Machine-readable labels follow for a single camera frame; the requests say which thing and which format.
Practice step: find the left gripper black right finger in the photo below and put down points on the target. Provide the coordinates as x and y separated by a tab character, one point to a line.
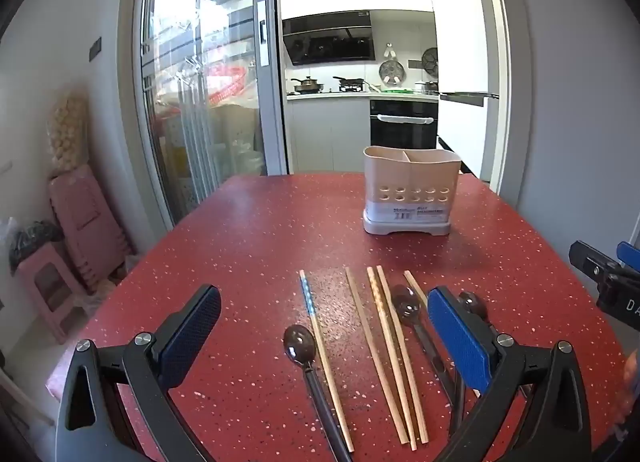
555	423

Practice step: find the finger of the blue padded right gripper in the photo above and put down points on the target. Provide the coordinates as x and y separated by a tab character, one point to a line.
628	255

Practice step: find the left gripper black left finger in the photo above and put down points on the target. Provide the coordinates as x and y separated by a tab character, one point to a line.
93	422

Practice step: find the brown spoon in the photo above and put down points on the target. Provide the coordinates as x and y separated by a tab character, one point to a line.
300	348
408	306
474	304

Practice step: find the plain wooden chopstick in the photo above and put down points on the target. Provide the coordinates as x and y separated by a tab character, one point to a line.
385	385

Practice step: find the light wooden chopstick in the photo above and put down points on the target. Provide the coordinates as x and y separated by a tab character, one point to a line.
415	396

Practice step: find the orange patterned wooden chopstick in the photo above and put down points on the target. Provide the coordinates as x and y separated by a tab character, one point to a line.
379	302

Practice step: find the blue patterned wooden chopstick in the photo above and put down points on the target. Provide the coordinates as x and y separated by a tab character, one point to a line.
324	359

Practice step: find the short visible wooden chopstick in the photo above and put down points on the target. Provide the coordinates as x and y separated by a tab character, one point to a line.
416	287

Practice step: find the person's right hand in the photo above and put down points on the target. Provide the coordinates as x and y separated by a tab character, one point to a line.
631	370

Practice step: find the pink plastic stool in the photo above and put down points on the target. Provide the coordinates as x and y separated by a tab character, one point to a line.
52	286

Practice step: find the stacked pink plastic stools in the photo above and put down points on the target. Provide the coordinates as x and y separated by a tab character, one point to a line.
96	243

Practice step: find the white refrigerator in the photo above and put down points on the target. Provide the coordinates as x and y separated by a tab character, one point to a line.
468	81

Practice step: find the beige plastic utensil holder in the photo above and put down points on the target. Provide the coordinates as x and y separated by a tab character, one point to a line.
409	190

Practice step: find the black built-in oven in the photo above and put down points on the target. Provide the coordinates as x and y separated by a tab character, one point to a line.
403	124

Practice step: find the black frying pan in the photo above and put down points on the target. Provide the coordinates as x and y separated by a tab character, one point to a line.
350	84

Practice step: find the black range hood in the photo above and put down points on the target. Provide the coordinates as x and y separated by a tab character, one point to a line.
329	38

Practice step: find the cooking pot on stove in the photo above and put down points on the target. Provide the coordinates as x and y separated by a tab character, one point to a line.
307	85

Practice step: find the glass sliding door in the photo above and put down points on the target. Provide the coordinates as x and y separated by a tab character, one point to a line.
209	95

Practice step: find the round strainer on wall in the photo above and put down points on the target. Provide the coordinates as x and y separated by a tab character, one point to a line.
392	73

